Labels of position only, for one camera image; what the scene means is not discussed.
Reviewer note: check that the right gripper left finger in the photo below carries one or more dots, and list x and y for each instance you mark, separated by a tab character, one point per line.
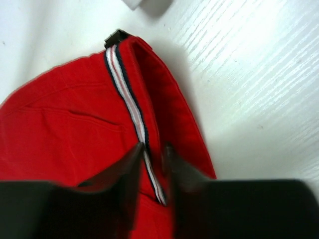
102	207

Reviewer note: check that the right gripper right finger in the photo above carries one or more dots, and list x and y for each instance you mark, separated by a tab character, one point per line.
204	208

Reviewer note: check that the red trousers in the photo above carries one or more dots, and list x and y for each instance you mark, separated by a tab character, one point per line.
76	120

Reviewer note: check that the white clothes rack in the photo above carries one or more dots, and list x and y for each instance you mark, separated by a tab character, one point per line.
147	4

